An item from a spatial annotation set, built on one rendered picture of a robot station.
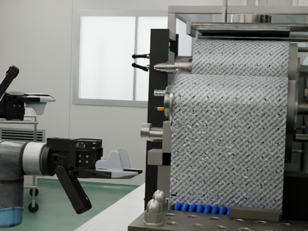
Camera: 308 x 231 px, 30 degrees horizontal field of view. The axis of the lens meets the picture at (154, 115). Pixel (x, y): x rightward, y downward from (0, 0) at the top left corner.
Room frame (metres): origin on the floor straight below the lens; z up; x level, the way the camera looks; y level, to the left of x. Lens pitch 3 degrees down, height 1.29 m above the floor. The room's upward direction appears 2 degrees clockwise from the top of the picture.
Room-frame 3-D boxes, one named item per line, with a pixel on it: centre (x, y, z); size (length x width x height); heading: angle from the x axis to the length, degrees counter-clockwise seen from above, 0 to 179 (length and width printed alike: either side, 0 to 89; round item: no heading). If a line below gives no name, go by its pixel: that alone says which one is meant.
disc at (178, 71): (1.28, -0.05, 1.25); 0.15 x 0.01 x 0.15; 167
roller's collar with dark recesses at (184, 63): (1.53, -0.08, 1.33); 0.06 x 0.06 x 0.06; 77
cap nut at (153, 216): (1.06, -0.01, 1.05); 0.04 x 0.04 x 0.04
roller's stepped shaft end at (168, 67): (1.54, -0.03, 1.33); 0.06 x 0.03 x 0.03; 77
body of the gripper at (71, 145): (1.26, 0.17, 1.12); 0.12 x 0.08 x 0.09; 77
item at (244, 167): (1.19, -0.15, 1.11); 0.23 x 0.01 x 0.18; 77
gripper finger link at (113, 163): (1.21, 0.08, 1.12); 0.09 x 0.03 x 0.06; 68
